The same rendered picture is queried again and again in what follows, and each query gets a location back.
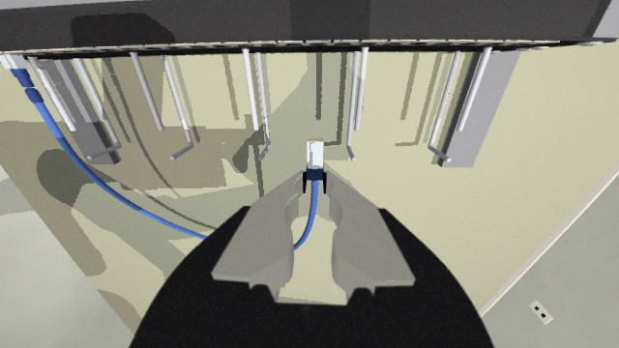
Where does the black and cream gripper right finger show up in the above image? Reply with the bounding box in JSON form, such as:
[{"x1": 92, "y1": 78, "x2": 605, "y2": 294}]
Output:
[{"x1": 323, "y1": 170, "x2": 494, "y2": 348}]

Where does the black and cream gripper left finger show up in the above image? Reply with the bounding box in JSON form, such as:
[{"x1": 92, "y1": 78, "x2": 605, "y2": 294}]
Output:
[{"x1": 129, "y1": 170, "x2": 307, "y2": 348}]

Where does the blue network cable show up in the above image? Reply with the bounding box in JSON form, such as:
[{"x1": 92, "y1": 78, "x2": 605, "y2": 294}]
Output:
[{"x1": 25, "y1": 88, "x2": 318, "y2": 250}]

